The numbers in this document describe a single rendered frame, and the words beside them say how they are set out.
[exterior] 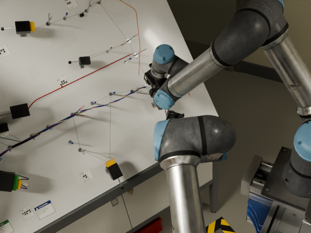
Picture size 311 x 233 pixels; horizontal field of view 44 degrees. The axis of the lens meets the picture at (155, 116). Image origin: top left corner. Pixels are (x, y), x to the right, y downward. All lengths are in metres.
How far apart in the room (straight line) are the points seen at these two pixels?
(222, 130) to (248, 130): 2.02
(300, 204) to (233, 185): 1.45
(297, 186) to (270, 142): 1.71
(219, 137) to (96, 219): 1.03
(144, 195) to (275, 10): 1.19
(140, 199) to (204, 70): 1.00
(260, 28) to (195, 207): 0.51
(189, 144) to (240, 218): 1.63
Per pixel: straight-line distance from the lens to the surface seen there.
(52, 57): 1.72
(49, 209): 1.74
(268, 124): 3.16
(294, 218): 1.43
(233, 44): 1.08
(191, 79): 1.22
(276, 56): 1.21
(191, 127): 1.06
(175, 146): 1.04
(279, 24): 1.18
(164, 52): 1.42
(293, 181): 1.34
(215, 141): 1.07
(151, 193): 2.02
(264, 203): 1.50
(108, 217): 1.98
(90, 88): 1.72
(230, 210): 2.66
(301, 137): 1.23
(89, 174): 1.73
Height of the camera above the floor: 2.29
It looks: 45 degrees down
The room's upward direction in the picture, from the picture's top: 9 degrees counter-clockwise
